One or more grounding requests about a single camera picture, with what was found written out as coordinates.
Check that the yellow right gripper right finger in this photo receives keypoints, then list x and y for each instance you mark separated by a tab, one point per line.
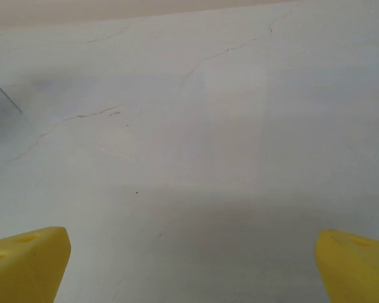
360	274

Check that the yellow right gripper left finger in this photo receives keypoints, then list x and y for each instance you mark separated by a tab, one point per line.
25	271

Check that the clear acrylic card stand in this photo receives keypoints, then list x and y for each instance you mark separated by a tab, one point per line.
0	101

